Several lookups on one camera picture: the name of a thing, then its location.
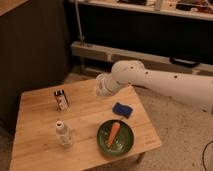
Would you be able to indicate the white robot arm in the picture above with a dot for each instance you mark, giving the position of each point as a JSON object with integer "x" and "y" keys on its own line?
{"x": 195, "y": 90}

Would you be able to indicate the clear plastic cup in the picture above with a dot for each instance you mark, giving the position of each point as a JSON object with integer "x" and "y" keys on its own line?
{"x": 99, "y": 86}

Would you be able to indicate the blue sponge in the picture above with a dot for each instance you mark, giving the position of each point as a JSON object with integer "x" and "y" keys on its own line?
{"x": 123, "y": 110}

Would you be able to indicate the long metal case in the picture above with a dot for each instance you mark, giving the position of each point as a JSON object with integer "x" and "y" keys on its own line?
{"x": 155, "y": 62}

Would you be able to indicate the orange carrot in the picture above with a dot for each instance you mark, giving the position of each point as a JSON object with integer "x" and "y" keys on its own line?
{"x": 114, "y": 130}

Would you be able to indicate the vertical metal pole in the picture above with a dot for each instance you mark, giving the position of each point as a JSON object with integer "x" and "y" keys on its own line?
{"x": 81, "y": 37}

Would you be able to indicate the wooden table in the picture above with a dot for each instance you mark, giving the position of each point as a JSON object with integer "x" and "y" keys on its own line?
{"x": 36, "y": 146}

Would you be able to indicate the green plate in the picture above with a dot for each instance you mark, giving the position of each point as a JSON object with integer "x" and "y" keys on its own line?
{"x": 116, "y": 146}

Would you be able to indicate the clear plastic bottle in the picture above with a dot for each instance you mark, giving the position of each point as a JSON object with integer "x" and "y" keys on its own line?
{"x": 63, "y": 133}

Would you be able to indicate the cluttered shelf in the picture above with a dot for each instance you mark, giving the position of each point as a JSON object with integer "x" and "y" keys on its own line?
{"x": 194, "y": 9}

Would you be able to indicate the black case handle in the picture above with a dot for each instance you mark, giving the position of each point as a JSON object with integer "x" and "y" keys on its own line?
{"x": 184, "y": 64}

